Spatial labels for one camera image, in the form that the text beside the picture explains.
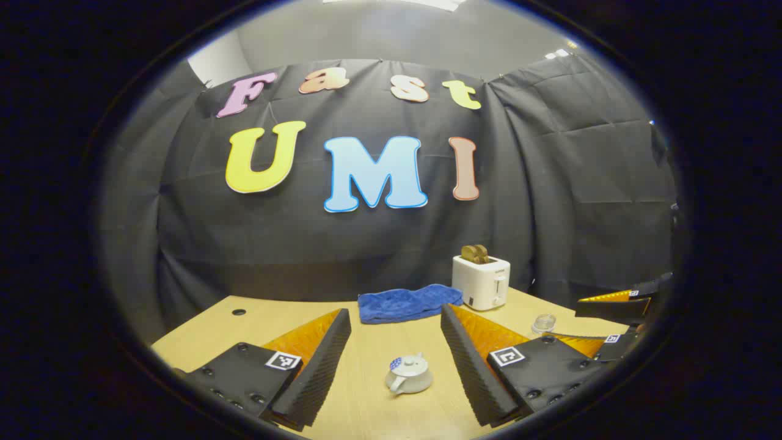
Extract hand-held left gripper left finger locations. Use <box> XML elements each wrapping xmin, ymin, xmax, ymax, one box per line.
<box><xmin>173</xmin><ymin>307</ymin><xmax>353</xmax><ymax>432</ymax></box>

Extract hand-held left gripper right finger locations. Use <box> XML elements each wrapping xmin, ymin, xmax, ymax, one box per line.
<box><xmin>440</xmin><ymin>304</ymin><xmax>605</xmax><ymax>428</ymax></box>

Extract white teacup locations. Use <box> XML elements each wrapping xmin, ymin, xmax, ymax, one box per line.
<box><xmin>385</xmin><ymin>353</ymin><xmax>434</xmax><ymax>395</ymax></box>

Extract white toaster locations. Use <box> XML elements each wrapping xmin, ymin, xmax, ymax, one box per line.
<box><xmin>452</xmin><ymin>255</ymin><xmax>511</xmax><ymax>311</ymax></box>

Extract blue towel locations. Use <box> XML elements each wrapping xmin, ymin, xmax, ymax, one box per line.
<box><xmin>357</xmin><ymin>284</ymin><xmax>464</xmax><ymax>325</ymax></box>

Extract ceiling light panel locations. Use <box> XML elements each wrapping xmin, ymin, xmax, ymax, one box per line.
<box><xmin>323</xmin><ymin>0</ymin><xmax>465</xmax><ymax>12</ymax></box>

